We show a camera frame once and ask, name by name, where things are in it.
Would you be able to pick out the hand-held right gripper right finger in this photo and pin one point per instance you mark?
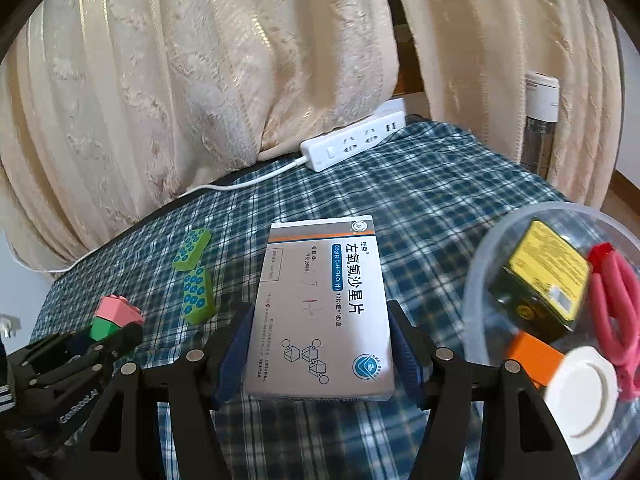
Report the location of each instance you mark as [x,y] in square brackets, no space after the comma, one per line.
[407,360]

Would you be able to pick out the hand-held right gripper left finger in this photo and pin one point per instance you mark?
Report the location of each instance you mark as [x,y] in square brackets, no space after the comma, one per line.
[235,355]

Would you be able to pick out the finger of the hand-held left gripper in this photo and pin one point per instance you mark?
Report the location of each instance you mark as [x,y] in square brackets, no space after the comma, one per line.
[55,346]
[122,340]

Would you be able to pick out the plain green toy block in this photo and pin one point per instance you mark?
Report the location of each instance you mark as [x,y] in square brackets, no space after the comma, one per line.
[104,331]

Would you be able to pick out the pink toy block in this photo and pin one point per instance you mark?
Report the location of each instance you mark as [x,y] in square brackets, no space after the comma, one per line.
[117,310]

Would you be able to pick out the white medicine box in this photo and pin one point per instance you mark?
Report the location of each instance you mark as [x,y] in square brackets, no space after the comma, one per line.
[320,310]

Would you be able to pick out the orange toy block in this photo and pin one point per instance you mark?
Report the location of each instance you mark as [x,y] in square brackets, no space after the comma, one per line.
[535,360]

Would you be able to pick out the clear plastic bowl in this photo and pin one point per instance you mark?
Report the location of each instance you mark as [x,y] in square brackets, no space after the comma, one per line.
[500,240]

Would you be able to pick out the yellow and black box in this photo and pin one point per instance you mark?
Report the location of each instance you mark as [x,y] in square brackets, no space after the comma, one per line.
[545,280]

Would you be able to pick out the white round lid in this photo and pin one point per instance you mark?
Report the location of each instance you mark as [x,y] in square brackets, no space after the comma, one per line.
[582,395]

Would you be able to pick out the green studded toy block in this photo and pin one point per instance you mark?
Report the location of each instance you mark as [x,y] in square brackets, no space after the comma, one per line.
[192,249]
[199,296]

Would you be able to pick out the blue plaid tablecloth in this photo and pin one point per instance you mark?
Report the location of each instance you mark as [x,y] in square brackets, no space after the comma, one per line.
[425,200]

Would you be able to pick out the white power strip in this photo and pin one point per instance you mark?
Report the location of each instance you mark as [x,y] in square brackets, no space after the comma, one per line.
[350,142]

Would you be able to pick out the cream patterned curtain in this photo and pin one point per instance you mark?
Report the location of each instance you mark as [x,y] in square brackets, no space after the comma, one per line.
[525,60]
[175,85]

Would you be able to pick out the clear bottle with white cap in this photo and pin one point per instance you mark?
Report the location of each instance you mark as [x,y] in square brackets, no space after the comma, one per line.
[540,125]

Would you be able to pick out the brown wooden furniture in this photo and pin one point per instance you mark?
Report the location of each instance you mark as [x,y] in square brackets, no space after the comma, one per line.
[407,60]

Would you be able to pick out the white wall plug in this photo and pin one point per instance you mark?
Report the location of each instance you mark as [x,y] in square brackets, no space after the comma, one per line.
[10,325]

